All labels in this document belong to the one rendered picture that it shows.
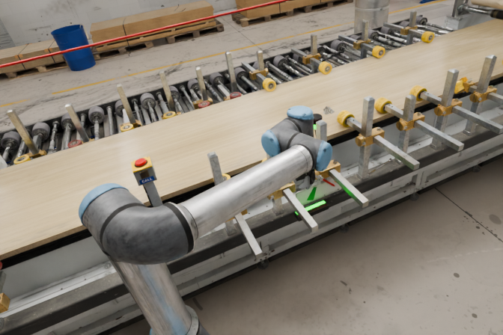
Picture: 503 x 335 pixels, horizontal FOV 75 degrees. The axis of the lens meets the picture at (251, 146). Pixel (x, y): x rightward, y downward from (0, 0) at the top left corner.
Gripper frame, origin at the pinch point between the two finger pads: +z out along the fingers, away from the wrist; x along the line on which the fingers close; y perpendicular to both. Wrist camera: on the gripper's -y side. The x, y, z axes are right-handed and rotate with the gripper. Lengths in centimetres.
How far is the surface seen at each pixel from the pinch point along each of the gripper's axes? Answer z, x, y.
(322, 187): 19.6, -14.1, -16.1
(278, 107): 7, -78, -27
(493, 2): -7, -104, -249
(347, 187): 10.5, 0.0, -20.0
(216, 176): -9.0, -16.0, 33.2
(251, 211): 34.5, -31.9, 16.8
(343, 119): 1, -35, -44
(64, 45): 47, -576, 135
